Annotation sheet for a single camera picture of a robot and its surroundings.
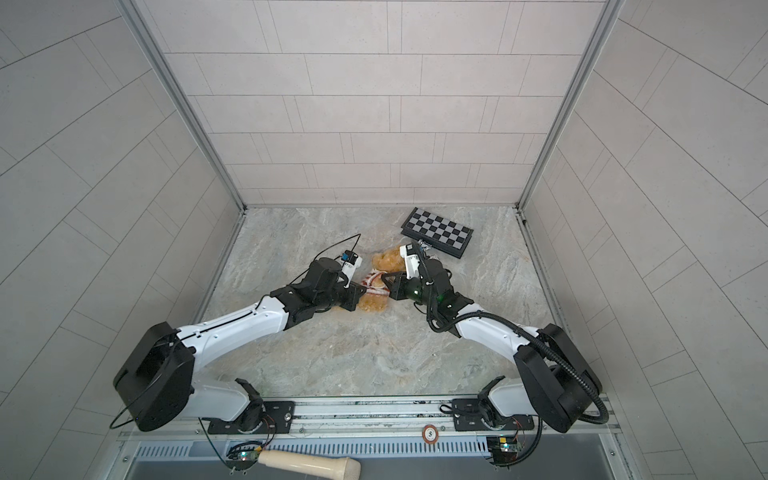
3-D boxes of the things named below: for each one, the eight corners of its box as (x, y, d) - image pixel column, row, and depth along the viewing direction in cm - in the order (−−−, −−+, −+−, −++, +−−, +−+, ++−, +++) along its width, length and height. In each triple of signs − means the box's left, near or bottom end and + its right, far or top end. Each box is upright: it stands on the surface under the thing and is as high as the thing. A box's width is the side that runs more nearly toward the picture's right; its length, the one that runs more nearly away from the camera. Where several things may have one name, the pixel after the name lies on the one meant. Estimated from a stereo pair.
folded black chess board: (399, 234, 110) (400, 228, 107) (416, 212, 118) (416, 206, 115) (459, 261, 103) (461, 255, 100) (472, 236, 110) (474, 230, 107)
